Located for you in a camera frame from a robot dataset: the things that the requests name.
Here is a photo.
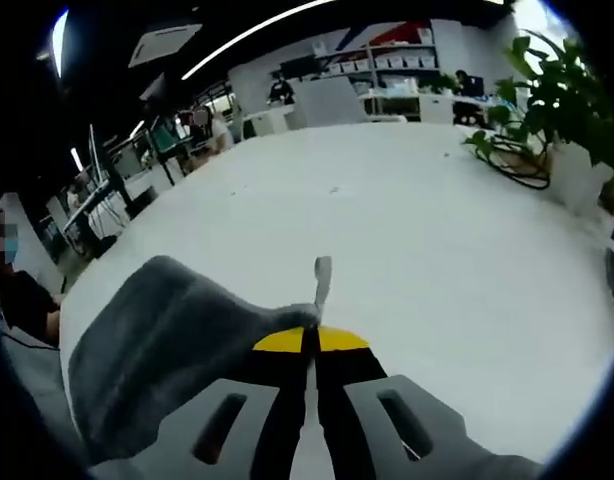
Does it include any grey towel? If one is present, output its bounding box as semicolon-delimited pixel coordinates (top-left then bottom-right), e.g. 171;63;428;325
66;254;334;464

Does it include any black monitor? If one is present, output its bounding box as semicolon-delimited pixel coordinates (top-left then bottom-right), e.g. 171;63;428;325
279;57;317;80

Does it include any long ceiling light strip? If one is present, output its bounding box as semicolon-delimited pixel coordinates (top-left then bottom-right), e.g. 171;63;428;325
180;0;338;81

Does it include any ceiling air conditioner unit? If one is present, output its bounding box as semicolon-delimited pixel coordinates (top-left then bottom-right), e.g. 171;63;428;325
127;22;203;69

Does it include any green plant in white pot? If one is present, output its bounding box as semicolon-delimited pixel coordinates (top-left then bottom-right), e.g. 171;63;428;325
461;29;614;216

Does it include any curved ceiling light strip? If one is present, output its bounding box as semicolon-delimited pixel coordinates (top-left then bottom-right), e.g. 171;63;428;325
50;8;71;80

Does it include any black coiled cable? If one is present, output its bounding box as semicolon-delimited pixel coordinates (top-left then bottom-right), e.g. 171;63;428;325
479;142;552;191

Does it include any wall shelf with white boxes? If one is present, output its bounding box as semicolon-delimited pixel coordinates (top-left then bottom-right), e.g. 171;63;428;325
311;27;441;94

